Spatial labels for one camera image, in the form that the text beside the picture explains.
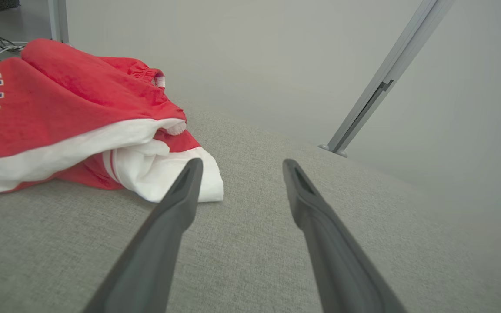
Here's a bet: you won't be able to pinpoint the red and white shorts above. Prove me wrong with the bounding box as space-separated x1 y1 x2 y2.
21 38 188 135

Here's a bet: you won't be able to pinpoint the red Bulls jersey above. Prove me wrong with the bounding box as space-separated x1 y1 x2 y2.
0 57 224 203

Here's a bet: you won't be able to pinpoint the grey partition post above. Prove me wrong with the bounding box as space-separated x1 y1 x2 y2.
318 0 456 158

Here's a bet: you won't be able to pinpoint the grey metal table leg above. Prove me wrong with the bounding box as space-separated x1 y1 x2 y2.
48 0 69 44

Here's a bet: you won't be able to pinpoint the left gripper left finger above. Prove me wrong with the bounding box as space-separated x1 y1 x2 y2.
82 158 204 313

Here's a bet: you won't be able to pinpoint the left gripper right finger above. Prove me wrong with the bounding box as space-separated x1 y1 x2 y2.
282 159 408 313

